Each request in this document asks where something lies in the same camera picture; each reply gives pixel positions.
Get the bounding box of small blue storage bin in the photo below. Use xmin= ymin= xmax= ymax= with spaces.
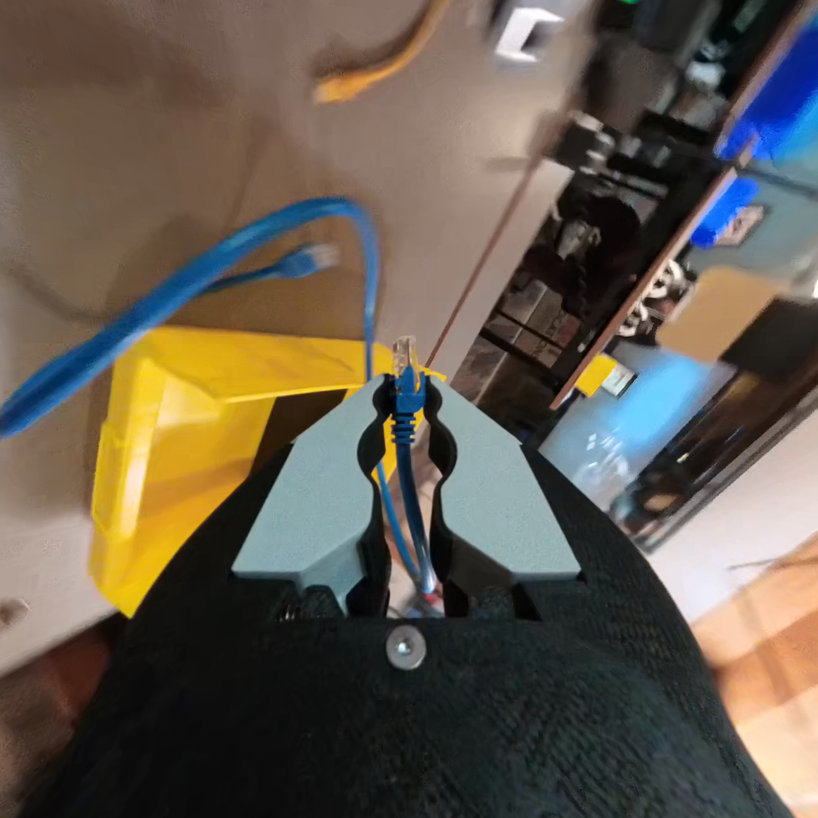
xmin=689 ymin=178 xmax=763 ymax=250

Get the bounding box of brown cardboard box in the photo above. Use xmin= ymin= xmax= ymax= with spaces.
xmin=657 ymin=267 xmax=788 ymax=366

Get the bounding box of large blue storage bin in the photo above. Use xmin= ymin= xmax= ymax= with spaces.
xmin=714 ymin=16 xmax=818 ymax=164

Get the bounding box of white wall port plate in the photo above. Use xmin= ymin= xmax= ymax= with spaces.
xmin=494 ymin=5 xmax=567 ymax=66

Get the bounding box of yellow ethernet cable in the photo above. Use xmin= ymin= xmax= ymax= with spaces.
xmin=311 ymin=0 xmax=456 ymax=105

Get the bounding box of blue ethernet cable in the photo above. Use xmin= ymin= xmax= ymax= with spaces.
xmin=0 ymin=195 xmax=442 ymax=598

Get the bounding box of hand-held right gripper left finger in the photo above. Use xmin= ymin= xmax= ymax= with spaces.
xmin=231 ymin=374 xmax=392 ymax=616

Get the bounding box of black box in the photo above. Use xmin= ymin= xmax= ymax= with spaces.
xmin=721 ymin=296 xmax=818 ymax=386

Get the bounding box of yellow plastic bin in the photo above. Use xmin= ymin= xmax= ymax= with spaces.
xmin=88 ymin=325 xmax=448 ymax=619

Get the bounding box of black shelving unit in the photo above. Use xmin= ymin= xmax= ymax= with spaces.
xmin=447 ymin=0 xmax=818 ymax=557

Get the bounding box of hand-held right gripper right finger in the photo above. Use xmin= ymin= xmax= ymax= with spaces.
xmin=423 ymin=376 xmax=583 ymax=616

